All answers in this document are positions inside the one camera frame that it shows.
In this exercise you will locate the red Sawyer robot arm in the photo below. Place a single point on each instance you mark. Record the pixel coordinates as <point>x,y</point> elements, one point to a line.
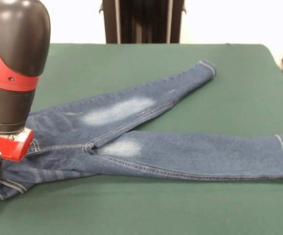
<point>14,61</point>

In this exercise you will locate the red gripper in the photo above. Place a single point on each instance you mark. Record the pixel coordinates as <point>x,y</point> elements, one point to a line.
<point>6,147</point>

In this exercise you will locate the blue denim jeans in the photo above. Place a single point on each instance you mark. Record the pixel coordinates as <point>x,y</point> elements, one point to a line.
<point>156,147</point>

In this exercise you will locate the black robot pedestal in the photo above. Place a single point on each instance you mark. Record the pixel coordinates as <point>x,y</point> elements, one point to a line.
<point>141,24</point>

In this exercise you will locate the dark green table cloth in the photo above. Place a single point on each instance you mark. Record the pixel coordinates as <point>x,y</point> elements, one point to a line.
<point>156,208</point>

